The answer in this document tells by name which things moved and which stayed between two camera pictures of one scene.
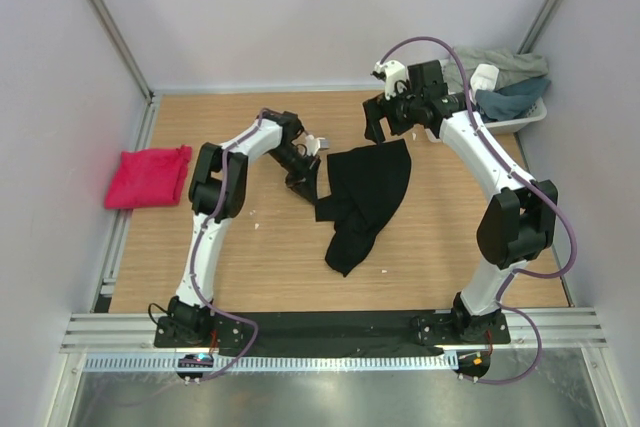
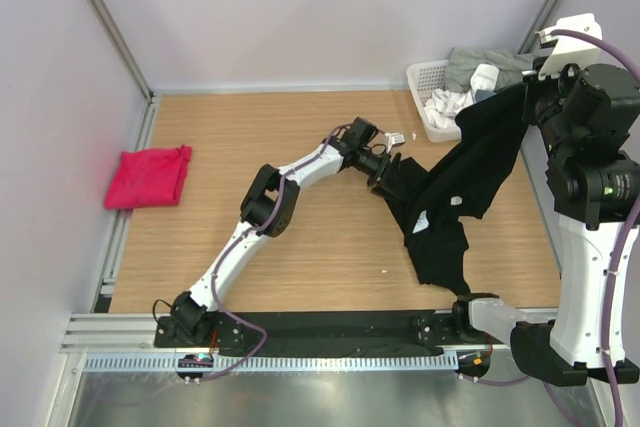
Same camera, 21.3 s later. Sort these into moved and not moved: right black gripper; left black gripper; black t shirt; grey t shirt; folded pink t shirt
Moved: black t shirt; left black gripper; right black gripper
Not moved: folded pink t shirt; grey t shirt
